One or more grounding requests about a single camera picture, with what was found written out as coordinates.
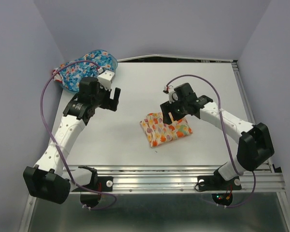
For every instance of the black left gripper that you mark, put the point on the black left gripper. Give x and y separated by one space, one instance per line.
110 104

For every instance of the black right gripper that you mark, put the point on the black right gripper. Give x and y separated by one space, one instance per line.
166 108

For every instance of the orange tulip print skirt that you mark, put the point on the orange tulip print skirt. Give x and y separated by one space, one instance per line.
158 133

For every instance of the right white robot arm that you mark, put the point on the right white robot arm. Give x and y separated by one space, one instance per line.
254 140

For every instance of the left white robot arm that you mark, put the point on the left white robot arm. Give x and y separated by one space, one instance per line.
50 178

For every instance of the translucent blue plastic bin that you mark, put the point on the translucent blue plastic bin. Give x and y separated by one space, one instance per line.
113 61

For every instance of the blue floral print skirt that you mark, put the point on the blue floral print skirt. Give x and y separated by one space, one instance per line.
75 75

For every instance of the red and white floral skirt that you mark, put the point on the red and white floral skirt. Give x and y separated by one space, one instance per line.
56 76

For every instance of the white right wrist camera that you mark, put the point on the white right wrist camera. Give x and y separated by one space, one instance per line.
172 95

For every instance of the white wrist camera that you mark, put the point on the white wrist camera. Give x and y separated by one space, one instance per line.
106 78
172 95

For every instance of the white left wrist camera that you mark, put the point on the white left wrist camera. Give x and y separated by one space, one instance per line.
106 78

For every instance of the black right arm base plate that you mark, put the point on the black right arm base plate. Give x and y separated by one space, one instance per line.
216 183

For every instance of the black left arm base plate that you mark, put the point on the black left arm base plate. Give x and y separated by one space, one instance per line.
102 184

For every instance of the aluminium rail frame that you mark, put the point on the aluminium rail frame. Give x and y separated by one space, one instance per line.
155 186

